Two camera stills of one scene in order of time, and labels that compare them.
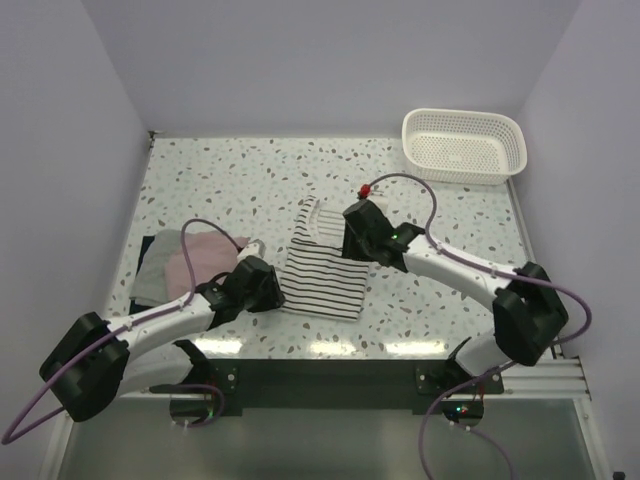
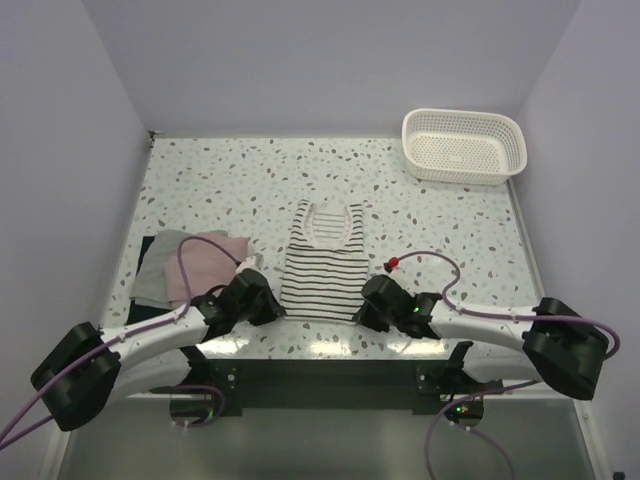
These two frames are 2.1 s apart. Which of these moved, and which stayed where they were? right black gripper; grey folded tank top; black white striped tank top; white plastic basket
Moved: right black gripper
Stayed: white plastic basket; grey folded tank top; black white striped tank top
